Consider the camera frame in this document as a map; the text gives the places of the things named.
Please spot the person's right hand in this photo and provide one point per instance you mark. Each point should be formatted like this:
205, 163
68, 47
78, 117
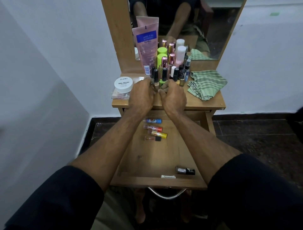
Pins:
174, 99

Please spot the person's left hand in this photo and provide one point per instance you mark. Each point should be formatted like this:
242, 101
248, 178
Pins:
140, 98

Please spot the clear plastic compartment box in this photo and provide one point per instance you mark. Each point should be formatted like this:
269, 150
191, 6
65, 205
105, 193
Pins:
120, 96

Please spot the white nail polish remover jar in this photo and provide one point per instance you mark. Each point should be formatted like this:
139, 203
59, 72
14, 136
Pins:
123, 84

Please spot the yellow square polish bottle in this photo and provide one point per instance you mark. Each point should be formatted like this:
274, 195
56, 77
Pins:
175, 74

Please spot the gold polish bottle patterned cap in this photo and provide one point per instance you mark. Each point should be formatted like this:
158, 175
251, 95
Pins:
182, 75

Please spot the blue-capped lip balm tube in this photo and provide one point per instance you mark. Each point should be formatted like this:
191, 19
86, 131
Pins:
153, 121

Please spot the green square polish bottle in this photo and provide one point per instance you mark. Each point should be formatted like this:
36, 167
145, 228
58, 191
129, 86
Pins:
164, 74

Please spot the beige polish bottle black cap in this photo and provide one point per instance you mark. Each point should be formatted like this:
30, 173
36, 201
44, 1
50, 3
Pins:
156, 75

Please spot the blue-white bottle black cap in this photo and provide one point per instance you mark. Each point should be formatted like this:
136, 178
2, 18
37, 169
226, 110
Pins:
152, 72

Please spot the white-capped dark polish bottle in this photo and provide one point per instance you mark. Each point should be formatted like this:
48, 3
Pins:
173, 70

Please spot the red-capped lip balm tube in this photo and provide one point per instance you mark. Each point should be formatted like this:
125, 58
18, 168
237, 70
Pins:
153, 128

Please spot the green striped cloth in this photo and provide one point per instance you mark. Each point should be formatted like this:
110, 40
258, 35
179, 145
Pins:
206, 85

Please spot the yellow-capped lip balm tube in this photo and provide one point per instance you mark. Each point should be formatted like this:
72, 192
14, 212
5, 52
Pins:
158, 134

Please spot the blue polish bottle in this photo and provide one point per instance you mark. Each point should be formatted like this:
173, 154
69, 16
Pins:
187, 63

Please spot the pink perfume bottle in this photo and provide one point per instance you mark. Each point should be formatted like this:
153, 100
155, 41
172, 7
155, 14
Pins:
164, 61

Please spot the slim clear perfume bottle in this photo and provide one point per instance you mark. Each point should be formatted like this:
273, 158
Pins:
171, 58

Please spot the black-capped clear tube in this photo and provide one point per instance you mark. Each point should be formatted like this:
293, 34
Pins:
153, 138

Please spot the lime green bottle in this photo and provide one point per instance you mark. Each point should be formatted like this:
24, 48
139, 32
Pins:
161, 58

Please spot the pink spray bottle white cap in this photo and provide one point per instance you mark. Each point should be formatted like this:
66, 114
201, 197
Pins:
181, 54

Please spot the pink cosmetic lotion tube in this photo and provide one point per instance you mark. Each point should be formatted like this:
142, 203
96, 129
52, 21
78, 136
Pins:
146, 52

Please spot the wooden drawer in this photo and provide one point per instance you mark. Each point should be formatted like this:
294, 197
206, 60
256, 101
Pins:
151, 161

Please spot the silver polish bottle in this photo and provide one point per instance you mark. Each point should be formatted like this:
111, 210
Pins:
182, 170

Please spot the person's left forearm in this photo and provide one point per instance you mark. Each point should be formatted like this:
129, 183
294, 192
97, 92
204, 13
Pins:
109, 151

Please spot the person's right forearm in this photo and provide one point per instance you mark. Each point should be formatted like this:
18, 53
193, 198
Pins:
206, 147

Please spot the person's left foot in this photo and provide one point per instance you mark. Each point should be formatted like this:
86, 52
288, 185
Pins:
140, 208

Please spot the person's olive green trousers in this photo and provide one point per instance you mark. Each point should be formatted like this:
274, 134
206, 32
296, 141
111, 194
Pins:
111, 213

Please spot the person's black right sleeve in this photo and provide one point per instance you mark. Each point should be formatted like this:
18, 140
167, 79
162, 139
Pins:
255, 194

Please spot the person's black sleeve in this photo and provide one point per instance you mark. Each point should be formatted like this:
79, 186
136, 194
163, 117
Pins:
59, 199
255, 194

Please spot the person's black left sleeve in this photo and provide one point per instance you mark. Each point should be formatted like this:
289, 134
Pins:
59, 199

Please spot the wooden dressing table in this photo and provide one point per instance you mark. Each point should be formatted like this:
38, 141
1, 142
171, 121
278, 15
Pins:
203, 104

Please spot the dressing table mirror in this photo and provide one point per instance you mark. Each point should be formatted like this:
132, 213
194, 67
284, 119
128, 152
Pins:
220, 28

